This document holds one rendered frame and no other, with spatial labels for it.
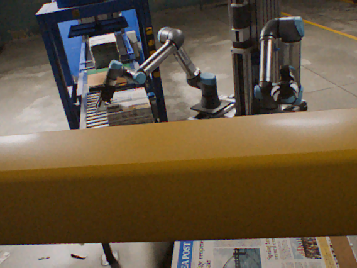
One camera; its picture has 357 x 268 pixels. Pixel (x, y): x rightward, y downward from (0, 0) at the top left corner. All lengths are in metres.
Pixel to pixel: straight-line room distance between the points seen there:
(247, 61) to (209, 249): 1.79
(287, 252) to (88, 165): 0.76
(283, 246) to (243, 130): 0.73
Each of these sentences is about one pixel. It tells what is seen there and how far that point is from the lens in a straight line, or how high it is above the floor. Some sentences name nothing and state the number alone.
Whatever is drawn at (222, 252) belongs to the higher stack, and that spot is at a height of 1.29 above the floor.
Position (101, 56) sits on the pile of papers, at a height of 0.91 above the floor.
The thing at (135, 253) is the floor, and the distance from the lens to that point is 2.84.
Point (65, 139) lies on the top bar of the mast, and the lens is 0.26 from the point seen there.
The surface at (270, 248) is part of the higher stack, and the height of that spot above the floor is 1.29.
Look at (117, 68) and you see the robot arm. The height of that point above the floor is 1.27.
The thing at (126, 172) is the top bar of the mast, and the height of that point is 1.85.
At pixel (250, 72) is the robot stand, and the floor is 1.09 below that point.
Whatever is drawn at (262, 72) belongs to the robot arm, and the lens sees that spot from 2.20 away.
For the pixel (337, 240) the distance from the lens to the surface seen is 1.99.
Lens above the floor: 1.96
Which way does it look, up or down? 28 degrees down
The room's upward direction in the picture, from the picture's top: 9 degrees counter-clockwise
